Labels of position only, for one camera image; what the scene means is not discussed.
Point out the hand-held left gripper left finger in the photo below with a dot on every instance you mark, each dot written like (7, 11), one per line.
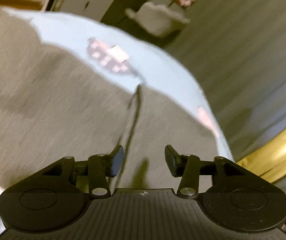
(118, 160)

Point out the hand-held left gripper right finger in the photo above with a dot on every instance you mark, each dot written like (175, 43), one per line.
(171, 160)

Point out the grey sweat pants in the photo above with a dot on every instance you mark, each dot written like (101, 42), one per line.
(48, 110)

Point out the light blue printed bedsheet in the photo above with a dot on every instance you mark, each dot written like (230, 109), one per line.
(158, 65)

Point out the yellow cloth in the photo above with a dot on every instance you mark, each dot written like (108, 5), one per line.
(275, 152)

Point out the white chair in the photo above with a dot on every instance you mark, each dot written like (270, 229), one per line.
(158, 20)

